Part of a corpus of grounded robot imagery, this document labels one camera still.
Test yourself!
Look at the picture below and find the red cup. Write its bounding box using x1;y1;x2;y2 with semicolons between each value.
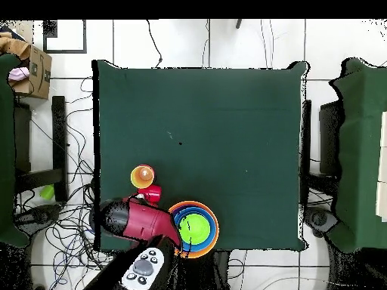
137;184;163;204

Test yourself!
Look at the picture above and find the yellow cup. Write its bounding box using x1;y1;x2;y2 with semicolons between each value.
130;165;156;190

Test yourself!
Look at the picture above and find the green bowl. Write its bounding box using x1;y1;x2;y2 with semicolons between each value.
178;213;212;245

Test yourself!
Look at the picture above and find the deep blue bowl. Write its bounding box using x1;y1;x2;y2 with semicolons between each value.
172;205;217;253

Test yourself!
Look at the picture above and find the light orange bowl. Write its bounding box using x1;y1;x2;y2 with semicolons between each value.
168;200;219;259

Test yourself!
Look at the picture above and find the lime green cup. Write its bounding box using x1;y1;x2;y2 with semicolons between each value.
39;184;56;201

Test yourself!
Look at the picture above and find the dark green tablecloth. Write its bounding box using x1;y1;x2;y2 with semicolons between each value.
91;59;311;253

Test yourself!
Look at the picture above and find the green cloth covered table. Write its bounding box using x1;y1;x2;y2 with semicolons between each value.
327;57;387;255
0;53;31;248

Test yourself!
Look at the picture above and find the cardboard box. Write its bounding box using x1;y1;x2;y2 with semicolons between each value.
8;45;53;100

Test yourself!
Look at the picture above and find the grey floor equipment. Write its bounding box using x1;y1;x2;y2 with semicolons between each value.
303;206;338;238

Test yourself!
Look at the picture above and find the pink cloth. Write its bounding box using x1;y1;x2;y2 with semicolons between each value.
8;66;30;82

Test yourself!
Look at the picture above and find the black cabinet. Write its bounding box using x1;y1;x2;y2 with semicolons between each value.
318;99;344;176

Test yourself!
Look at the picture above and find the brown crumpled paper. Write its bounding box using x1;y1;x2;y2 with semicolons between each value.
0;31;33;61

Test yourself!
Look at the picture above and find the white box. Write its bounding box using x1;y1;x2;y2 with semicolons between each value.
375;110;387;223

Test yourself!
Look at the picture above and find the tangle of floor cables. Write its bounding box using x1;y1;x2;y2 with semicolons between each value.
14;76;102;290

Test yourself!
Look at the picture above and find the black bench frame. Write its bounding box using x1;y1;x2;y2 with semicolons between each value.
13;95;69;203

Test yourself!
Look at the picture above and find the black square frame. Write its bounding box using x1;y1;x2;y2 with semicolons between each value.
42;19;88;54

